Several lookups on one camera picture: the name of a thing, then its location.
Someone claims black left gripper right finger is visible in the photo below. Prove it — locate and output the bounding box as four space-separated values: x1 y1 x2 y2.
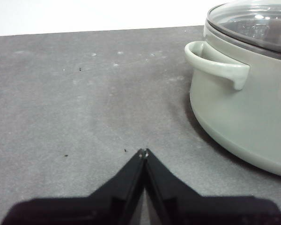
144 148 281 225

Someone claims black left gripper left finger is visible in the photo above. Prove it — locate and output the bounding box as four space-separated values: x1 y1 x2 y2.
1 148 146 225

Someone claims glass lid with green knob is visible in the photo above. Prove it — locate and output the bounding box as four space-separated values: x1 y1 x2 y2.
206 0 281 57

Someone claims pale green electric cooking pot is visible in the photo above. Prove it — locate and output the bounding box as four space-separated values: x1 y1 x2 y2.
184 25 281 179

